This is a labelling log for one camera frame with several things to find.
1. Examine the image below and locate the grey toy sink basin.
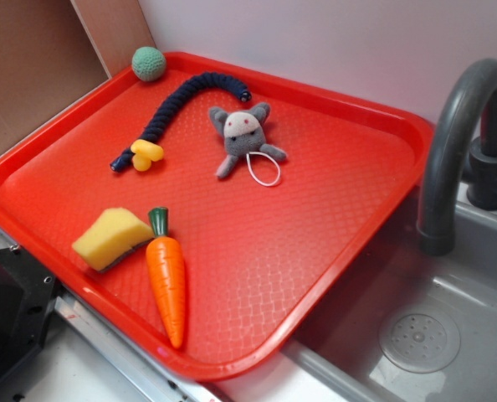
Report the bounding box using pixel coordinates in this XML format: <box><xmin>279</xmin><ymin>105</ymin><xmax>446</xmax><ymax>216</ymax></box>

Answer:
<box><xmin>284</xmin><ymin>193</ymin><xmax>497</xmax><ymax>401</ymax></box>

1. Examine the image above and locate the green knitted ball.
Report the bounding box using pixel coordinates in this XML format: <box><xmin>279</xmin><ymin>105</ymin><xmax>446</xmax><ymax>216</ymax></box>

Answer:
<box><xmin>131</xmin><ymin>46</ymin><xmax>167</xmax><ymax>82</ymax></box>

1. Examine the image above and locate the red plastic tray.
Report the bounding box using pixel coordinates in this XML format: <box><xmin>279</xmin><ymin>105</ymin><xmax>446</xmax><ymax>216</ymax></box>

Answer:
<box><xmin>0</xmin><ymin>53</ymin><xmax>433</xmax><ymax>381</ymax></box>

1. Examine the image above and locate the yellow sponge wedge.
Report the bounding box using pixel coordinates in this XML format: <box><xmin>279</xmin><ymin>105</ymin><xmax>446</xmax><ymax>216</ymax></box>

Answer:
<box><xmin>72</xmin><ymin>208</ymin><xmax>154</xmax><ymax>272</ymax></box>

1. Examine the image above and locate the grey plush mouse toy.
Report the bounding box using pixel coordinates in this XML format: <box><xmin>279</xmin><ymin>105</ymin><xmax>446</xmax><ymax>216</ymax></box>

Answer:
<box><xmin>208</xmin><ymin>102</ymin><xmax>287</xmax><ymax>187</ymax></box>

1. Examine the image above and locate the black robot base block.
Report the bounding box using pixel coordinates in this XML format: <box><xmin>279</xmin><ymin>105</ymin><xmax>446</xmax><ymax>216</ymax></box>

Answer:
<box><xmin>0</xmin><ymin>248</ymin><xmax>59</xmax><ymax>385</ymax></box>

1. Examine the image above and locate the navy blue twisted rope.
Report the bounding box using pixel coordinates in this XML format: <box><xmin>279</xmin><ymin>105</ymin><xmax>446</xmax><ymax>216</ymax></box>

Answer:
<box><xmin>110</xmin><ymin>71</ymin><xmax>252</xmax><ymax>173</ymax></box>

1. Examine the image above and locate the grey toy faucet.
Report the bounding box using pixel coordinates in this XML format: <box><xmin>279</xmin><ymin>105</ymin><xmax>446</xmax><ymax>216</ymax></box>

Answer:
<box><xmin>417</xmin><ymin>59</ymin><xmax>497</xmax><ymax>255</ymax></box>

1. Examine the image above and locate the brown cardboard panel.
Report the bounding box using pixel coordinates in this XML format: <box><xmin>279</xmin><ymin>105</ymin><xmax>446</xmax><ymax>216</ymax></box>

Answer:
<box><xmin>0</xmin><ymin>1</ymin><xmax>154</xmax><ymax>156</ymax></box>

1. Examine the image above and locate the orange plastic toy carrot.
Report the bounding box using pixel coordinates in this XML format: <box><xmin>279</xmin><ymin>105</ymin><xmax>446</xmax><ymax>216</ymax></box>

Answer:
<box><xmin>146</xmin><ymin>207</ymin><xmax>187</xmax><ymax>348</ymax></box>

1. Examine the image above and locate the yellow plastic toy piece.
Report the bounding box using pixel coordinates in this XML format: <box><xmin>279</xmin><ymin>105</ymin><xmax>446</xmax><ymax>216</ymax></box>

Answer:
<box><xmin>131</xmin><ymin>139</ymin><xmax>164</xmax><ymax>172</ymax></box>

